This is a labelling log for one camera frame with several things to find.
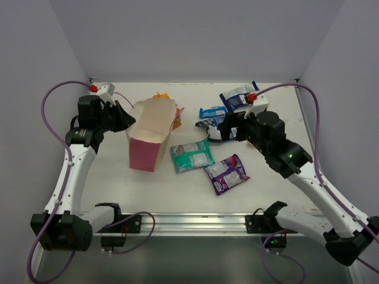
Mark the left black controller box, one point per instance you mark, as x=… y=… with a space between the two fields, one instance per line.
x=111 y=242

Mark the teal mint candy packet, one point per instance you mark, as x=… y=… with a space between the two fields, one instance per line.
x=191 y=156

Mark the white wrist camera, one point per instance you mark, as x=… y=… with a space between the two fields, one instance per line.
x=105 y=92
x=256 y=103

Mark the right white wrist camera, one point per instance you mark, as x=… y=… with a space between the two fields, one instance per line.
x=256 y=103

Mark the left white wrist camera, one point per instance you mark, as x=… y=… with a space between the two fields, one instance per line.
x=105 y=92

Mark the right black controller box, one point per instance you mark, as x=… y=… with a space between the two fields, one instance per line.
x=277 y=242

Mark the blue sweet chilli crisps bag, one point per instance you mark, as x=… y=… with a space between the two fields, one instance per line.
x=239 y=97

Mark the purple blue snack packet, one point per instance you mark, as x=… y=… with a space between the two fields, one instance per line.
x=226 y=174

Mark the aluminium front rail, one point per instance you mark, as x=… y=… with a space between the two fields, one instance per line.
x=225 y=224

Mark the orange snack packet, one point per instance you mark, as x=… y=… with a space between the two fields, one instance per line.
x=175 y=115

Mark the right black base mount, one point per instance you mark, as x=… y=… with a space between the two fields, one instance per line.
x=265 y=221

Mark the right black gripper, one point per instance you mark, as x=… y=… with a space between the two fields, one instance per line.
x=234 y=120

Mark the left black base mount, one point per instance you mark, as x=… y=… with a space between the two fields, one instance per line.
x=121 y=223

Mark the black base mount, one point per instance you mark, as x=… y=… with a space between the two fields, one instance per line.
x=265 y=221
x=121 y=223

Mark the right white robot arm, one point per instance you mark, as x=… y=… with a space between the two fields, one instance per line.
x=352 y=230

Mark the black controller box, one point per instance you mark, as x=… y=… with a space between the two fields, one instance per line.
x=277 y=242
x=111 y=242

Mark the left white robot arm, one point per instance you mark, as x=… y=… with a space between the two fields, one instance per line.
x=61 y=226

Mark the light blue snack packet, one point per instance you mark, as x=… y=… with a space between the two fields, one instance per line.
x=213 y=112

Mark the pink and cream paper bag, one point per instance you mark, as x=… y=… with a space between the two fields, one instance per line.
x=148 y=137

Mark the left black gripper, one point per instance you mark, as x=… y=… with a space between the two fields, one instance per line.
x=112 y=114

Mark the dark blue chips bag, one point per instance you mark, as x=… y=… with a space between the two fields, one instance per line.
x=210 y=125

